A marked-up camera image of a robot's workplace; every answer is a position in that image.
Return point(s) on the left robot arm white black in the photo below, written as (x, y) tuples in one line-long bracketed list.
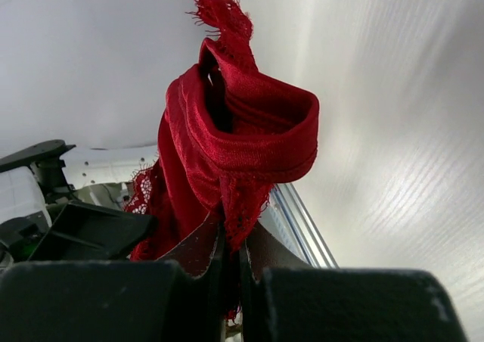
[(63, 202)]

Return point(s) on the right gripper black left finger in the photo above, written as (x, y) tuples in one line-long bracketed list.
[(179, 297)]

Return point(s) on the aluminium frame rail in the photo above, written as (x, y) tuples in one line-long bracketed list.
[(297, 229)]

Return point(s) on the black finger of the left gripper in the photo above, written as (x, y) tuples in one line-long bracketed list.
[(87, 232)]

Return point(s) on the red lace bra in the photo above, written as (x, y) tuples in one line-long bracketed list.
[(228, 134)]

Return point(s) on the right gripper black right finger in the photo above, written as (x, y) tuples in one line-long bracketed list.
[(286, 299)]

